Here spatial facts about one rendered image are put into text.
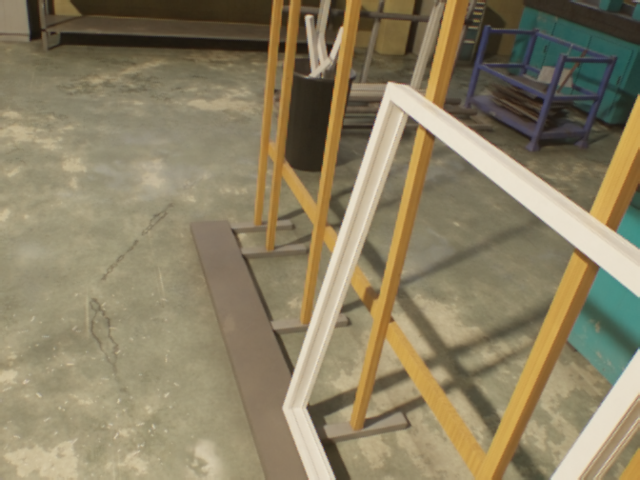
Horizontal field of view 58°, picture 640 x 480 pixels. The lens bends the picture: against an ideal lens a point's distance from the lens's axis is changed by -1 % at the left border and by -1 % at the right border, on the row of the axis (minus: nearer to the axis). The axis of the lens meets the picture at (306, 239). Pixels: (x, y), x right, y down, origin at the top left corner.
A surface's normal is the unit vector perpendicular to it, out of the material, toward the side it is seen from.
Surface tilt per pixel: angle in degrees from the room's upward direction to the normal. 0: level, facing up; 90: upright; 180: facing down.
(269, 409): 0
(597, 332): 90
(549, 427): 0
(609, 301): 90
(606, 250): 82
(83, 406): 0
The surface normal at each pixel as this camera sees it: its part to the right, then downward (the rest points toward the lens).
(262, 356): 0.12, -0.85
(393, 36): 0.31, 0.52
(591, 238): -0.92, -0.06
